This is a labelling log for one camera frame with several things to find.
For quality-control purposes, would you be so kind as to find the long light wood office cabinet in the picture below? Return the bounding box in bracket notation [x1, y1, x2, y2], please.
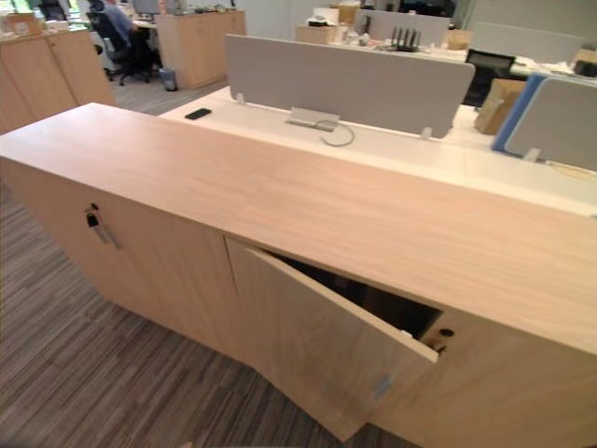
[0, 102, 597, 448]

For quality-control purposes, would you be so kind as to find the light wood cabinet door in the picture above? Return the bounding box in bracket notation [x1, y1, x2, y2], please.
[225, 235, 440, 443]

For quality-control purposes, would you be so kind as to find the white office desk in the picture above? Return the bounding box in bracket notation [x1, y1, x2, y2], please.
[159, 84, 597, 218]

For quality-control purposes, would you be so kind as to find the light wood storage cabinet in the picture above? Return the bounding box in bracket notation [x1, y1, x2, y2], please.
[154, 9, 248, 91]

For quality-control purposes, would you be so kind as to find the black office chair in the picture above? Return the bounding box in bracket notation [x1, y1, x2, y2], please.
[462, 48, 517, 109]

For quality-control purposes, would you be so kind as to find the long grey desk divider panel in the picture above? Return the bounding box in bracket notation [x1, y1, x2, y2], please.
[224, 33, 477, 140]

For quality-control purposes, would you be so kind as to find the cardboard box on desk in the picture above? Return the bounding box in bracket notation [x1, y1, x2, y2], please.
[295, 23, 339, 46]

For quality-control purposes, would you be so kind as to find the black router with antennas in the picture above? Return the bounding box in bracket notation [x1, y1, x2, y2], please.
[390, 26, 423, 52]

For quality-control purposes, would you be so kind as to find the brown cardboard box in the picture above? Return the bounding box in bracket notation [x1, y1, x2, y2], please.
[474, 77, 528, 136]

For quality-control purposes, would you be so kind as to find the black swivel chair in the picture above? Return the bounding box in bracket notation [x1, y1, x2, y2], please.
[85, 10, 155, 87]

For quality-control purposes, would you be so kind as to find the person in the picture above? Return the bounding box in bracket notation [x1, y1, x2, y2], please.
[101, 0, 162, 74]

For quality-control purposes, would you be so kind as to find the grey divider with blue edge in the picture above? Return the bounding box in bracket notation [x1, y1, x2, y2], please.
[491, 72, 597, 172]

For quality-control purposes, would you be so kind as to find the pale grey divider panel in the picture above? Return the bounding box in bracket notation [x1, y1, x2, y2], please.
[469, 21, 587, 64]

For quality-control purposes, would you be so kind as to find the light wood cupboard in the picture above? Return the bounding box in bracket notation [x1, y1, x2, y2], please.
[0, 28, 118, 136]

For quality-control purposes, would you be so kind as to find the grey cable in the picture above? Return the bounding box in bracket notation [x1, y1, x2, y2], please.
[317, 119, 356, 147]

